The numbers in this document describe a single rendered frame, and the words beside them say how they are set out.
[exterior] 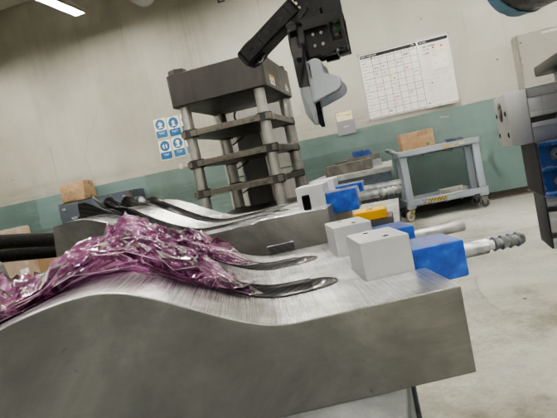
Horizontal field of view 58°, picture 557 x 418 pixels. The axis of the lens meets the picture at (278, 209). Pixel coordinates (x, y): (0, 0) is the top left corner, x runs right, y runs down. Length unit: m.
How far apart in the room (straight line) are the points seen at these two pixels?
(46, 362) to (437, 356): 0.23
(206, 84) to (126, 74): 3.53
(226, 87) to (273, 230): 4.13
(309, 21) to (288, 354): 0.54
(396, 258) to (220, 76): 4.43
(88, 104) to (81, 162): 0.91
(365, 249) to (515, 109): 0.61
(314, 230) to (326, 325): 0.31
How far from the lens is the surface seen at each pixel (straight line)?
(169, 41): 7.95
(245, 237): 0.63
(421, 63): 7.17
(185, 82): 4.86
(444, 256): 0.38
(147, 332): 0.31
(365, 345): 0.32
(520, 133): 0.93
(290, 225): 0.61
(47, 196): 8.96
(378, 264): 0.37
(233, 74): 4.71
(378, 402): 0.32
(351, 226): 0.47
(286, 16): 0.79
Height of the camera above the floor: 0.94
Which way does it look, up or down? 4 degrees down
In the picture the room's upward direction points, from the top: 12 degrees counter-clockwise
